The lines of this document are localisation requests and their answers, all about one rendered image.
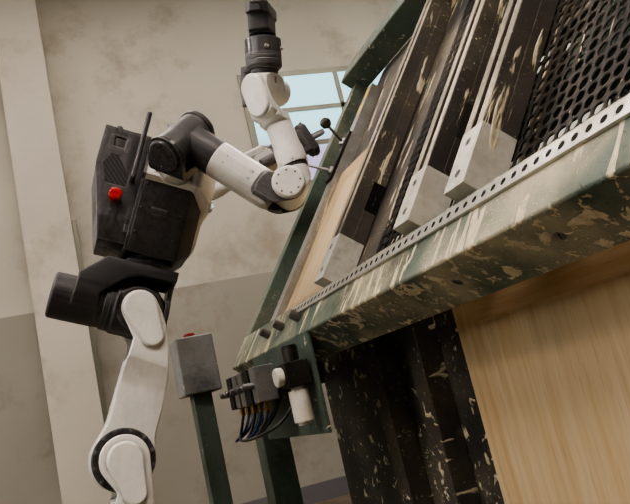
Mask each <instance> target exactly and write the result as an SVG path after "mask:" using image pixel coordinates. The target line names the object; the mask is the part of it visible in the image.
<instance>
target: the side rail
mask: <svg viewBox="0 0 630 504"><path fill-rule="evenodd" d="M367 89H368V88H366V87H364V86H363V85H361V84H359V83H356V84H355V85H354V87H353V88H352V89H351V91H350V93H349V96H348V98H347V100H346V103H345V105H344V107H343V110H342V112H341V114H340V117H339V119H338V121H337V124H336V126H335V128H334V131H335V132H336V133H337V134H338V135H339V136H340V137H341V138H344V136H345V135H346V134H347V133H348V132H349V131H350V129H351V126H352V124H353V121H354V119H355V117H356V114H357V112H358V109H359V107H360V105H361V102H362V100H363V97H364V95H365V93H366V90H367ZM339 143H340V141H339V140H338V138H337V137H336V136H335V135H334V134H333V133H332V135H331V138H330V140H329V142H328V145H327V147H326V150H325V152H324V154H323V157H322V159H321V161H320V164H319V166H320V167H324V168H328V169H329V167H330V166H332V164H333V162H334V160H335V157H336V155H337V152H338V150H339V148H340V145H339ZM327 176H328V173H327V171H324V170H319V169H317V171H316V173H315V175H314V178H313V180H312V182H311V185H310V188H309V191H308V194H307V196H306V198H305V202H304V204H303V206H302V207H301V208H300V210H299V213H298V215H297V217H296V220H295V222H294V224H293V227H292V229H291V231H290V234H289V236H288V238H287V241H286V243H285V246H284V248H283V250H282V253H281V255H280V257H279V260H278V262H277V264H276V267H275V269H274V271H273V274H272V276H271V278H270V281H269V283H268V285H267V288H266V290H265V292H264V295H263V297H262V299H261V302H260V304H259V306H258V309H257V311H256V313H255V316H254V318H253V320H252V323H251V325H250V327H249V330H248V332H247V334H246V337H247V336H249V335H250V334H252V333H253V332H255V331H257V330H258V329H260V328H261V327H263V326H264V325H266V324H268V323H269V322H270V321H271V319H272V316H273V314H274V311H275V309H276V307H277V304H278V302H279V299H280V297H281V295H282V292H283V290H284V287H285V285H286V282H287V280H288V278H289V275H290V273H291V270H292V268H293V266H294V263H295V261H296V258H297V256H298V254H299V251H300V249H301V246H302V244H303V242H304V239H305V237H306V234H307V232H308V230H309V227H310V225H311V222H312V220H313V218H314V215H315V213H316V210H317V208H318V206H319V203H320V201H321V198H322V196H323V194H324V191H325V189H326V186H327V184H326V183H325V181H326V179H327Z"/></svg>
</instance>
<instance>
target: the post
mask: <svg viewBox="0 0 630 504"><path fill-rule="evenodd" d="M190 401H191V407H192V412H193V417H194V423H195V428H196V433H197V439H198V444H199V449H200V455H201V460H202V465H203V470H204V476H205V481H206V486H207V492H208V497H209V502H210V504H233V500H232V495H231V490H230V485H229V479H228V474H227V469H226V464H225V459H224V454H223V449H222V444H221V438H220V433H219V428H218V423H217V418H216V413H215V408H214V403H213V397H212V393H211V392H206V393H202V394H197V395H193V396H191V397H190Z"/></svg>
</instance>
